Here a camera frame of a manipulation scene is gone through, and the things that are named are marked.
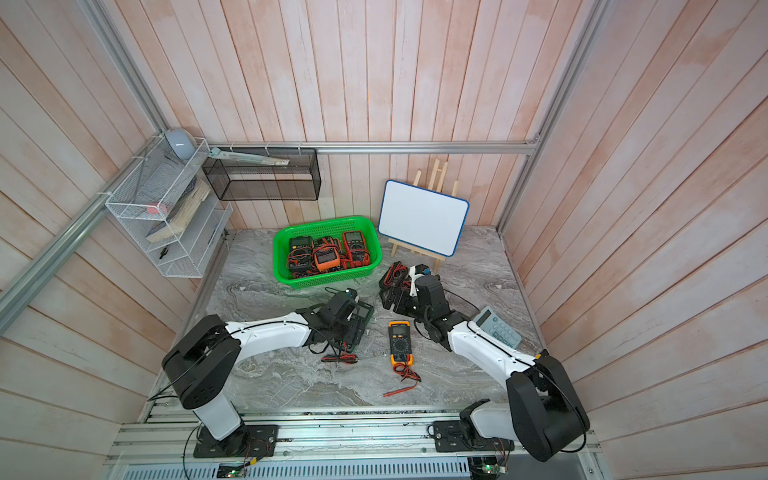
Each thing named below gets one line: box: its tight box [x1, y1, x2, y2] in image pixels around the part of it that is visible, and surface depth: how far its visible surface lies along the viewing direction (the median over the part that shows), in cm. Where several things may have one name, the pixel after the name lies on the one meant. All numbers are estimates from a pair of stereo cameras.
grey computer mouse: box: [164, 127, 196, 160], surface depth 84 cm
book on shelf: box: [146, 177, 211, 242], surface depth 83 cm
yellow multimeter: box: [384, 321, 421, 397], surface depth 87 cm
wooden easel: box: [388, 158, 459, 274], surface depth 96 cm
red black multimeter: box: [342, 230, 370, 269], surface depth 109 cm
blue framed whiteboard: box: [378, 179, 470, 257], surface depth 100 cm
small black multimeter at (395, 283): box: [379, 261, 412, 301], surface depth 103 cm
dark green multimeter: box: [288, 236, 314, 279], surface depth 103 cm
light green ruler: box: [209, 147, 291, 165], surface depth 92 cm
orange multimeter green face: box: [314, 247, 341, 272], surface depth 100 cm
